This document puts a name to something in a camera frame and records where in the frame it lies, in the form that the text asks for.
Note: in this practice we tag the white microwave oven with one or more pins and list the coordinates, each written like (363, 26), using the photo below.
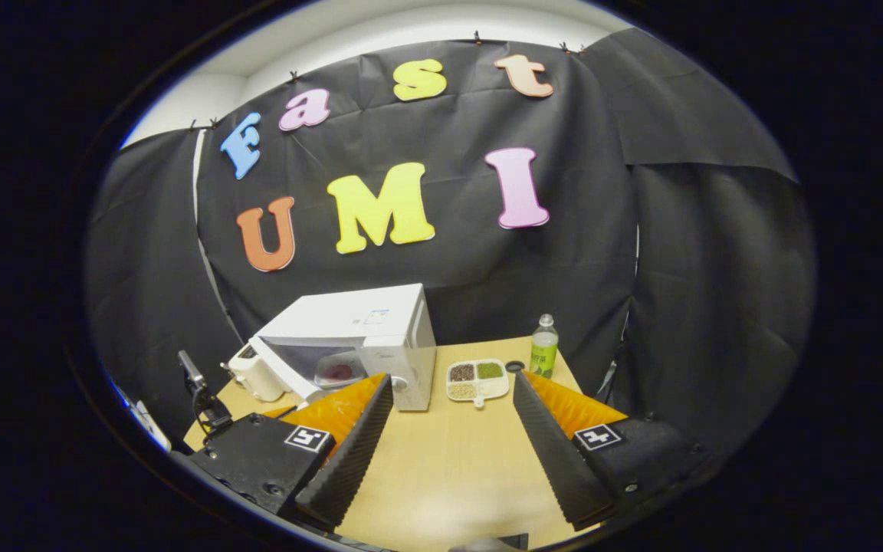
(334, 314)

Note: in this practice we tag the white divided grain dish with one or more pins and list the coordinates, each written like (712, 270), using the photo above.
(480, 383)

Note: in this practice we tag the white toaster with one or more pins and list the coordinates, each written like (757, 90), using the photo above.
(257, 376)

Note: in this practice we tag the green label drink bottle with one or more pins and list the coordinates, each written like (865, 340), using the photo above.
(543, 353)

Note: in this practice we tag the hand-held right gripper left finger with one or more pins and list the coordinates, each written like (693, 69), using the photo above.
(353, 460)

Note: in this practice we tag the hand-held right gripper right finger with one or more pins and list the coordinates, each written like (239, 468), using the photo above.
(556, 468)

